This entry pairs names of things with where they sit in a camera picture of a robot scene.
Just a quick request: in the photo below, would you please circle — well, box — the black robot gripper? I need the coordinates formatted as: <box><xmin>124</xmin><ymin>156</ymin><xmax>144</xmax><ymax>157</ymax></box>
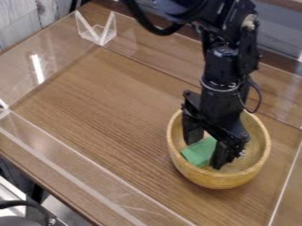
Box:
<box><xmin>182</xmin><ymin>77</ymin><xmax>250</xmax><ymax>170</ymax></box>

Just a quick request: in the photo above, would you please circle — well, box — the green rectangular block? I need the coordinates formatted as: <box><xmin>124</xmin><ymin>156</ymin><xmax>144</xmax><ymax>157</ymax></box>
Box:
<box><xmin>181</xmin><ymin>136</ymin><xmax>217</xmax><ymax>168</ymax></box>

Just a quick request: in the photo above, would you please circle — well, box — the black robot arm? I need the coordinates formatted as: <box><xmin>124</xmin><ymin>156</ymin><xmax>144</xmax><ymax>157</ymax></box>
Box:
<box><xmin>123</xmin><ymin>0</ymin><xmax>261</xmax><ymax>170</ymax></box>

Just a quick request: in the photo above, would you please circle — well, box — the brown wooden bowl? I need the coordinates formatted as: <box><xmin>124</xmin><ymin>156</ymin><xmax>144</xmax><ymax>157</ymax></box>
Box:
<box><xmin>166</xmin><ymin>111</ymin><xmax>271</xmax><ymax>190</ymax></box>

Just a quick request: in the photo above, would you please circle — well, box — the clear acrylic corner bracket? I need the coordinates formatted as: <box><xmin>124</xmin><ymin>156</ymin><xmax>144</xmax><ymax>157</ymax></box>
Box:
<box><xmin>75</xmin><ymin>11</ymin><xmax>116</xmax><ymax>46</ymax></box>

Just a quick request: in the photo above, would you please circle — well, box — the black metal base plate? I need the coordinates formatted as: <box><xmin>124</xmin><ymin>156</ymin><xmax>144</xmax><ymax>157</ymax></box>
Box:
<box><xmin>23</xmin><ymin>193</ymin><xmax>96</xmax><ymax>226</ymax></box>

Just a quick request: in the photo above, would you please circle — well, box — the clear acrylic tray wall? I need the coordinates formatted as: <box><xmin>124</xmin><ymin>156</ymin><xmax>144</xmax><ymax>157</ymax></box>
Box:
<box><xmin>0</xmin><ymin>100</ymin><xmax>197</xmax><ymax>226</ymax></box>

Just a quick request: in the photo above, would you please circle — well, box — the black cable on floor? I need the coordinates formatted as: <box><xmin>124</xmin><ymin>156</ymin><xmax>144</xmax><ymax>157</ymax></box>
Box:
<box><xmin>0</xmin><ymin>200</ymin><xmax>52</xmax><ymax>226</ymax></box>

